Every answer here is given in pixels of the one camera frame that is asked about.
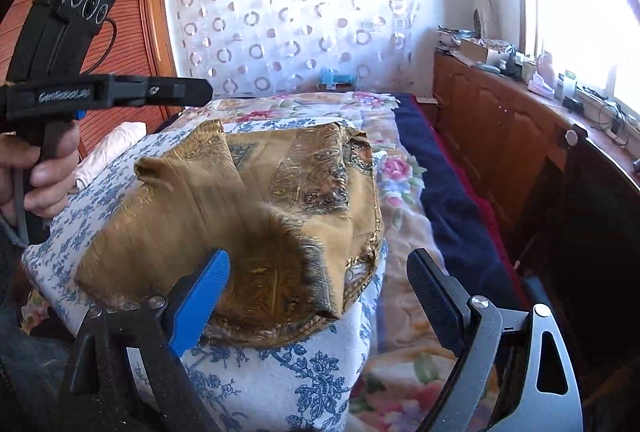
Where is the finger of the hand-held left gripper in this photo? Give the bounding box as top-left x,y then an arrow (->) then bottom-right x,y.
106,74 -> 214,111

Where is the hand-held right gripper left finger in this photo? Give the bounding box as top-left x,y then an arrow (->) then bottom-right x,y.
57,248 -> 232,432

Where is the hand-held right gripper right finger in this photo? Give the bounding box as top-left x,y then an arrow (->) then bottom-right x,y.
406,248 -> 585,432

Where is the golden patterned garment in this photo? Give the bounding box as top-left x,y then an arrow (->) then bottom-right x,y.
74,118 -> 387,349

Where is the person's left hand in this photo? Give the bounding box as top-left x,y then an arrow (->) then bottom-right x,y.
0,122 -> 82,225

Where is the pink floral bedsheet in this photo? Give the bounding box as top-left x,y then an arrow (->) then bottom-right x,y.
207,90 -> 501,432

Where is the wooden slatted wardrobe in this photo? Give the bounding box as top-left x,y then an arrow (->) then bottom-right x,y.
0,0 -> 182,163

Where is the pale pink pillow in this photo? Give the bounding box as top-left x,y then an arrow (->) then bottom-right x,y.
74,122 -> 147,191

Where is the dark blue blanket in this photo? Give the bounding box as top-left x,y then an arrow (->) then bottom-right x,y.
394,92 -> 532,310

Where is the white blue-flowered sheet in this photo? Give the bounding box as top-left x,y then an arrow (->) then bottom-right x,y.
20,118 -> 390,432

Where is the circle-patterned sheer curtain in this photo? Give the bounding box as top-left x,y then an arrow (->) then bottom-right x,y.
164,0 -> 427,98

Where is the blue plastic object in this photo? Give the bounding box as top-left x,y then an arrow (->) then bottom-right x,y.
319,66 -> 359,89

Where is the wooden cabinet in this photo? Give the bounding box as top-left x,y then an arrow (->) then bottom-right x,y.
431,50 -> 640,263

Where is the white figurine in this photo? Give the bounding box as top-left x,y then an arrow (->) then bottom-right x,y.
529,53 -> 557,100

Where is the cardboard box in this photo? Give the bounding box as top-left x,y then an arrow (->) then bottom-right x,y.
458,36 -> 507,64

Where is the window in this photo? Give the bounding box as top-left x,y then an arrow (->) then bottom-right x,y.
517,0 -> 640,125

